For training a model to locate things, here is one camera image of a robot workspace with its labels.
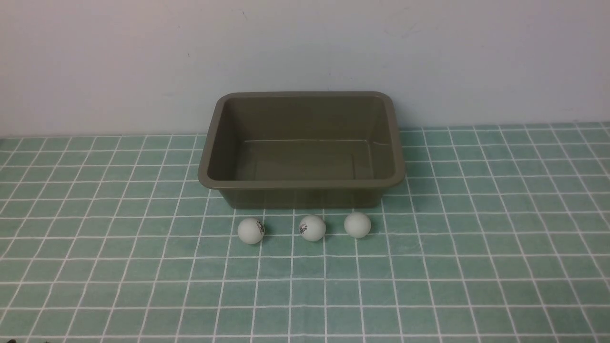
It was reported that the white ping-pong ball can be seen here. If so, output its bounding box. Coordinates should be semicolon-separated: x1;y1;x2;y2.
344;212;372;239
237;217;265;244
299;215;326;242

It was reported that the olive green plastic bin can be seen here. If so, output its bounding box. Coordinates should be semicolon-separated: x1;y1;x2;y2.
198;91;406;209

